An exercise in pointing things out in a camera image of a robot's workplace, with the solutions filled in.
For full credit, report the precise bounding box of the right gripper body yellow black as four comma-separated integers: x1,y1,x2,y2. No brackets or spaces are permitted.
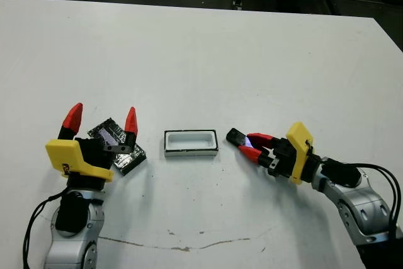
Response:
266,121,322,185

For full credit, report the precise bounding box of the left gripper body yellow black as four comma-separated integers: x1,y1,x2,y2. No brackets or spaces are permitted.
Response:
45,136,132,192

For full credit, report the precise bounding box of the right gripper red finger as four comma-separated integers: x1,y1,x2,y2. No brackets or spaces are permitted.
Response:
237,145,273,166
247,132,286,149

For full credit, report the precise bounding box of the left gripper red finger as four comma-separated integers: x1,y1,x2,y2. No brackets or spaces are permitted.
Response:
57,102,84,141
124,106,139,147

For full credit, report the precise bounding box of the black camera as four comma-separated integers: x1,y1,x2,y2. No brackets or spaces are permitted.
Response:
226,127,270,156

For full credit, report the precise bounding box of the shiny black box lid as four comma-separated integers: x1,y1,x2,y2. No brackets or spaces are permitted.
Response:
87,117,148,176

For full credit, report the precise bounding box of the white lined box base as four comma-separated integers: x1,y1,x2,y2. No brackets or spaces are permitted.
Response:
163,129,219,158

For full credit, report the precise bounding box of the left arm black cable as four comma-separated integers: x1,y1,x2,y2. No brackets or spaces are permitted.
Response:
22,190,75,269

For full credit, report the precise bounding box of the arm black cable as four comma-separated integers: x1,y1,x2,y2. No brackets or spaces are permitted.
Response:
22,190,75,269
344,162,403,241

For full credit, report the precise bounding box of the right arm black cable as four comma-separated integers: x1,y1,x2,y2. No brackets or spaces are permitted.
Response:
344,162,403,241

